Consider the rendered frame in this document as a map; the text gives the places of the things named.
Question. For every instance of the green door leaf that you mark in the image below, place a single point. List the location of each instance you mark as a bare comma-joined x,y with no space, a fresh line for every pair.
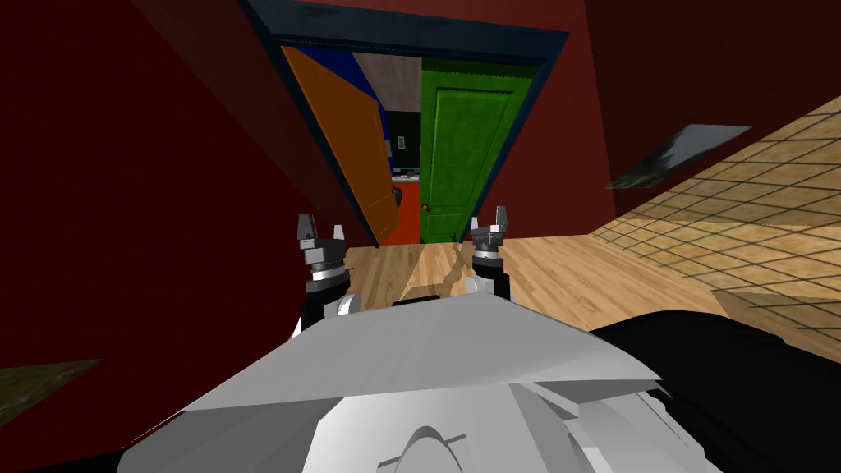
466,144

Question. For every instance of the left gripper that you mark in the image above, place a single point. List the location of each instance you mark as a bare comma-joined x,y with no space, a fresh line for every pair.
323,251

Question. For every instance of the green wall picture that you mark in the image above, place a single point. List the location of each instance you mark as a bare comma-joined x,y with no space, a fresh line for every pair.
33,387

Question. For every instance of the grey wall picture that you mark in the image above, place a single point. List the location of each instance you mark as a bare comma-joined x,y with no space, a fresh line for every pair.
677,156

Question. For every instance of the orange door leaf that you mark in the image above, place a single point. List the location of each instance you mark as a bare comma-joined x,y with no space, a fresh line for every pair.
355,144

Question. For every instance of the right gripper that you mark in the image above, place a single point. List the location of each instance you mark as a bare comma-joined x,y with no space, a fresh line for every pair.
489,238

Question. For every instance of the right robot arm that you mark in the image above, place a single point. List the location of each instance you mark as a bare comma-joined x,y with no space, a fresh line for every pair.
723,394

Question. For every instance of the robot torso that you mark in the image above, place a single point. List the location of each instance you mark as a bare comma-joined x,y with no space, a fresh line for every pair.
420,368

